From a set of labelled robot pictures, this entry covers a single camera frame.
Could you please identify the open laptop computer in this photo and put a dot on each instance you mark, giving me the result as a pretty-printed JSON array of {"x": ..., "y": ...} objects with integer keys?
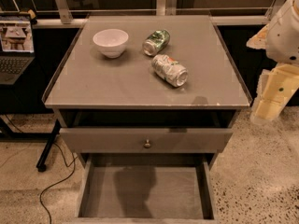
[{"x": 16, "y": 46}]

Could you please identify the open middle drawer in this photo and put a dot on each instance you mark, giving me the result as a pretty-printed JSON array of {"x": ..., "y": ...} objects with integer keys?
[{"x": 146, "y": 189}]

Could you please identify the white 7up can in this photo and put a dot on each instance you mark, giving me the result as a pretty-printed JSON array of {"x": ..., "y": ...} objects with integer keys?
[{"x": 170, "y": 70}]

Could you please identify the closed top drawer with knob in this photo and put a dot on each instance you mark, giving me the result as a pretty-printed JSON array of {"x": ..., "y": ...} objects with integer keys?
[{"x": 146, "y": 140}]

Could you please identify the grey drawer cabinet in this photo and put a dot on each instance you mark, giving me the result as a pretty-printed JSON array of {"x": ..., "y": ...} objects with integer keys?
[{"x": 90, "y": 90}]

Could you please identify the black desk leg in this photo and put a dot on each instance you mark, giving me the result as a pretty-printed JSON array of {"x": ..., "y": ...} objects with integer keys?
[{"x": 41, "y": 164}]

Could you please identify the green crushed soda can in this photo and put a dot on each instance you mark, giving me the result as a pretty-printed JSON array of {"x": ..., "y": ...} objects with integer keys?
[{"x": 156, "y": 42}]

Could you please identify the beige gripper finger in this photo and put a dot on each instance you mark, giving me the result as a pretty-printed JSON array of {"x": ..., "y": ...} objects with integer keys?
[{"x": 275, "y": 89}]

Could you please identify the white ceramic bowl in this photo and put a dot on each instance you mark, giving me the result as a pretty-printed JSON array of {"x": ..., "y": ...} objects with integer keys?
[{"x": 111, "y": 42}]

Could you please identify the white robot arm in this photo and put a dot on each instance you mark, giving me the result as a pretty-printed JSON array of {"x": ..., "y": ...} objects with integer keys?
[{"x": 280, "y": 40}]

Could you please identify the metal window rail frame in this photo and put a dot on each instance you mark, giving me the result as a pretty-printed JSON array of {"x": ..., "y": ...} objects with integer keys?
[{"x": 72, "y": 13}]

